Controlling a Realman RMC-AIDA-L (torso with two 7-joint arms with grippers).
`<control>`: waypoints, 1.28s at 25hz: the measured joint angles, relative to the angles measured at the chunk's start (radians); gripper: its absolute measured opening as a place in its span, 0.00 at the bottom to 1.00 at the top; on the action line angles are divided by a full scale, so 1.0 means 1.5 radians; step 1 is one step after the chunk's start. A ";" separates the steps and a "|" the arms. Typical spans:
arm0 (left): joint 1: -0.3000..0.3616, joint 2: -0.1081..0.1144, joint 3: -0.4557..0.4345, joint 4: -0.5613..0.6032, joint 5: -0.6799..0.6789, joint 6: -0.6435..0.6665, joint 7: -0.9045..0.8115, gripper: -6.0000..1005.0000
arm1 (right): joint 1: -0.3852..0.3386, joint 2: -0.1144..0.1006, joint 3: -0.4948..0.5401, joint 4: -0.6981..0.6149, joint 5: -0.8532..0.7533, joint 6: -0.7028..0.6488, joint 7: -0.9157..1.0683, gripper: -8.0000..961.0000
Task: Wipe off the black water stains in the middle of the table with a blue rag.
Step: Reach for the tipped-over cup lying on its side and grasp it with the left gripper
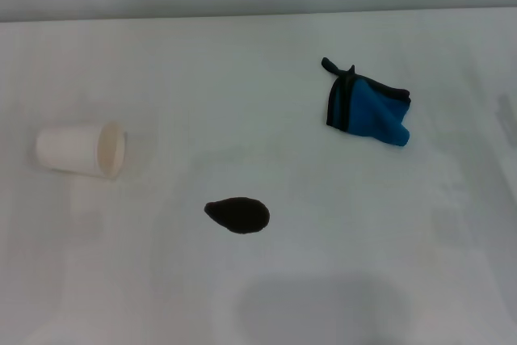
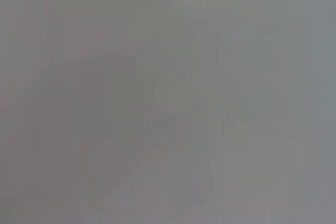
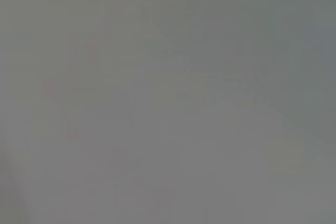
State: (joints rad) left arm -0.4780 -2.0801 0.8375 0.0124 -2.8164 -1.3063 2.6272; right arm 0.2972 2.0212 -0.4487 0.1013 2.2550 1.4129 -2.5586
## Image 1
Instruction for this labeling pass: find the black water stain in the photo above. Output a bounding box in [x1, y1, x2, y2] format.
[204, 196, 271, 236]

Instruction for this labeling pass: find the blue rag with black trim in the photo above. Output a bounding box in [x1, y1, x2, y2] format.
[321, 57, 413, 148]

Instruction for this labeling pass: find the white paper cup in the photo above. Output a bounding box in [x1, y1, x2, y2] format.
[35, 120, 128, 181]

